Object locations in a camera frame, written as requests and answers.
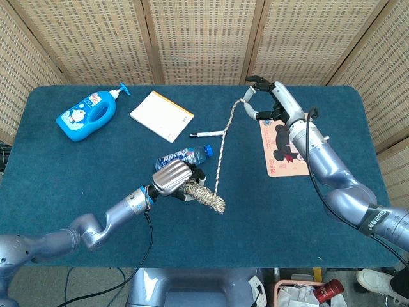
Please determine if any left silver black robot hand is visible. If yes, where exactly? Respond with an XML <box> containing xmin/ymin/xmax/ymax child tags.
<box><xmin>151</xmin><ymin>159</ymin><xmax>208</xmax><ymax>203</ymax></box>

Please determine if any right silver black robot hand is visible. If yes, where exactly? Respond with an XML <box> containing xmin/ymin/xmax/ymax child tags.
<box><xmin>243</xmin><ymin>75</ymin><xmax>306</xmax><ymax>127</ymax></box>

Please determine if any speckled beige braided rope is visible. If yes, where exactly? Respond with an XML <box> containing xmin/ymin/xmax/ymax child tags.
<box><xmin>183</xmin><ymin>98</ymin><xmax>249</xmax><ymax>216</ymax></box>

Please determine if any clear water bottle blue label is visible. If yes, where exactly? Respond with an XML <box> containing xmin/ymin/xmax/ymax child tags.
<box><xmin>154</xmin><ymin>144</ymin><xmax>214</xmax><ymax>172</ymax></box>

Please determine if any white marker black cap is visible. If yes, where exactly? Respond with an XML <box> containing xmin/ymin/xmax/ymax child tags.
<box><xmin>189</xmin><ymin>129</ymin><xmax>228</xmax><ymax>139</ymax></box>

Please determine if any pink cartoon mouse pad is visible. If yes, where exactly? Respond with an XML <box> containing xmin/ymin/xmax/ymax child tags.
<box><xmin>258</xmin><ymin>112</ymin><xmax>316</xmax><ymax>178</ymax></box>

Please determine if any white notepad yellow edge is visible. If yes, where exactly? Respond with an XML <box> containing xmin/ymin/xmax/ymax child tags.
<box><xmin>129</xmin><ymin>90</ymin><xmax>195</xmax><ymax>144</ymax></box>

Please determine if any blue carpet table cover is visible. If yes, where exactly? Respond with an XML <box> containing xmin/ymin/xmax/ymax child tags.
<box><xmin>0</xmin><ymin>84</ymin><xmax>403</xmax><ymax>269</ymax></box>

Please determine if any woven wooden folding screen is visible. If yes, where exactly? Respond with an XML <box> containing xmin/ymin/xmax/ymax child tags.
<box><xmin>0</xmin><ymin>0</ymin><xmax>409</xmax><ymax>209</ymax></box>

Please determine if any blue cartoon pump bottle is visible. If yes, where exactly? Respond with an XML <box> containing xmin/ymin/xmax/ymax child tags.
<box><xmin>56</xmin><ymin>82</ymin><xmax>132</xmax><ymax>143</ymax></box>

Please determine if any blue-grey robot torso base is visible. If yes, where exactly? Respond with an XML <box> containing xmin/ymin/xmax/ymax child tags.
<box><xmin>127</xmin><ymin>267</ymin><xmax>266</xmax><ymax>307</ymax></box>

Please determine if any pink plastic basket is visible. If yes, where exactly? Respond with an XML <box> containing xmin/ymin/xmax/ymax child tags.
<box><xmin>274</xmin><ymin>279</ymin><xmax>348</xmax><ymax>307</ymax></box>

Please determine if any white crumpled bag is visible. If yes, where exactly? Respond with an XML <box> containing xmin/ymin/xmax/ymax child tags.
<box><xmin>277</xmin><ymin>285</ymin><xmax>320</xmax><ymax>307</ymax></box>

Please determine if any red can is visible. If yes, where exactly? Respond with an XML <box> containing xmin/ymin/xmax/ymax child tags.
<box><xmin>313</xmin><ymin>278</ymin><xmax>345</xmax><ymax>303</ymax></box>

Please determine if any black trouser leg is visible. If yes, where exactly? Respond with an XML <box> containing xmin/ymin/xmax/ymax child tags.
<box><xmin>388</xmin><ymin>264</ymin><xmax>409</xmax><ymax>307</ymax></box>

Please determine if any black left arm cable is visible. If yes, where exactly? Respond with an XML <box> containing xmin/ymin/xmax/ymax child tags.
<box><xmin>57</xmin><ymin>187</ymin><xmax>155</xmax><ymax>307</ymax></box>

